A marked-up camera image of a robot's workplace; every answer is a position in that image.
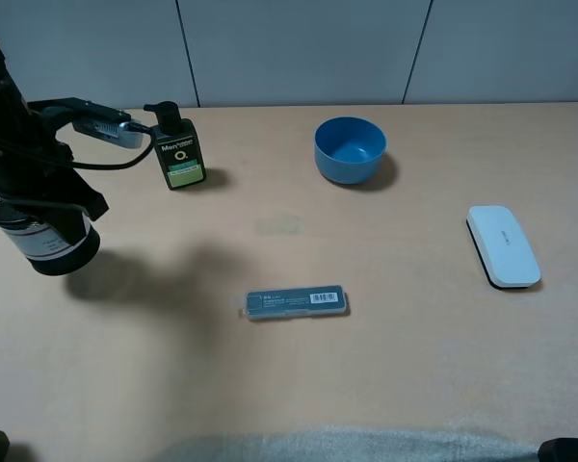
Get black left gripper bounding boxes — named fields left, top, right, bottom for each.
left=0, top=97, right=130, bottom=244

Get black mesh pen holder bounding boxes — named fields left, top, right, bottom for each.
left=0, top=198, right=100, bottom=276

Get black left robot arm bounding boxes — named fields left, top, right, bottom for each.
left=0, top=49, right=146, bottom=246

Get black right robot base corner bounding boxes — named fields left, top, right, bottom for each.
left=538, top=438, right=578, bottom=462

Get dark green pump bottle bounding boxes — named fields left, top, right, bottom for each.
left=144, top=101, right=206, bottom=190

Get grey plastic pencil lead case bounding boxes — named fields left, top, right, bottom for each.
left=239, top=285, right=350, bottom=321

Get blue plastic bowl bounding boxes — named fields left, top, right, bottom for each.
left=314, top=116, right=387, bottom=185

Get white whiteboard eraser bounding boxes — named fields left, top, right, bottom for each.
left=466, top=205, right=541, bottom=290

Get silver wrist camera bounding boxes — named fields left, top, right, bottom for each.
left=71, top=117, right=144, bottom=149

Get black camera cable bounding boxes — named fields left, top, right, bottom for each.
left=52, top=122, right=161, bottom=171

